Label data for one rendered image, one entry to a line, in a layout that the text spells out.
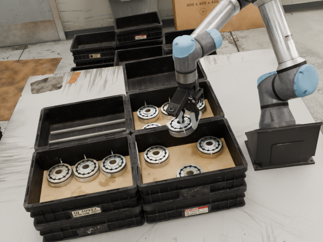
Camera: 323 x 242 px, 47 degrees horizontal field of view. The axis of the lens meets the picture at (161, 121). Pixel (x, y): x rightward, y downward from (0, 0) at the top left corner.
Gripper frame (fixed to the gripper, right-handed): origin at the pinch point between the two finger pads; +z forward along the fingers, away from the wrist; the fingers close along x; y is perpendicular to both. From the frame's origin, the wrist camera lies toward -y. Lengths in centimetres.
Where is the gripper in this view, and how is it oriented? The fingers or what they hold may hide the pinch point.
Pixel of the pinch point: (187, 126)
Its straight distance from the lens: 143.2
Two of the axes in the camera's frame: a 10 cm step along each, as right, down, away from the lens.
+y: 5.4, -5.7, 6.2
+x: -8.3, -2.6, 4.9
